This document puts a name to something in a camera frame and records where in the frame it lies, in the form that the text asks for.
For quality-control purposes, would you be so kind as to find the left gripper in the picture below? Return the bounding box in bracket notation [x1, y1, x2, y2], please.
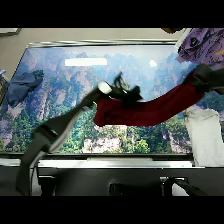
[111, 71, 144, 104]

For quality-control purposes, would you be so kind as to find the red garment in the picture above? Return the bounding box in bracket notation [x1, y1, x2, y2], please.
[93, 70, 206, 128]

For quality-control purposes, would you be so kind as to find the blue garment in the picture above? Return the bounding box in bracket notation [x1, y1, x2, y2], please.
[5, 68, 45, 109]

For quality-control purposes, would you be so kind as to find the silver frame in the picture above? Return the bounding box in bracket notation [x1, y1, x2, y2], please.
[0, 152, 224, 197]

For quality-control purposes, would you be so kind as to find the white garment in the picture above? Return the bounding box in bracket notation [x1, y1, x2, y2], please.
[182, 105, 224, 168]

